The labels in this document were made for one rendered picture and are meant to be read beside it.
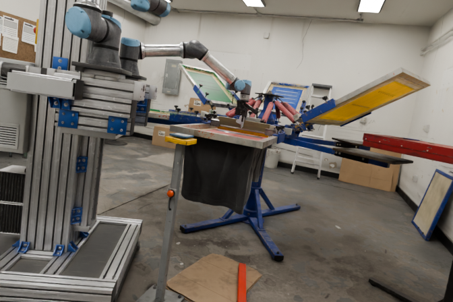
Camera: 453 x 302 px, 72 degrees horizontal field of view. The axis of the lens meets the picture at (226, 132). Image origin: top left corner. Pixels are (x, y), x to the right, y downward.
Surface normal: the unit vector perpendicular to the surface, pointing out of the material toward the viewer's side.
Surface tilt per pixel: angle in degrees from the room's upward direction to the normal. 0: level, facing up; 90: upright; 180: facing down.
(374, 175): 78
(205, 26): 90
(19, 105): 90
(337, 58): 90
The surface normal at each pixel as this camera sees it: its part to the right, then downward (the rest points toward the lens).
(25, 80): 0.10, 0.11
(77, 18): -0.36, 0.18
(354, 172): -0.28, -0.16
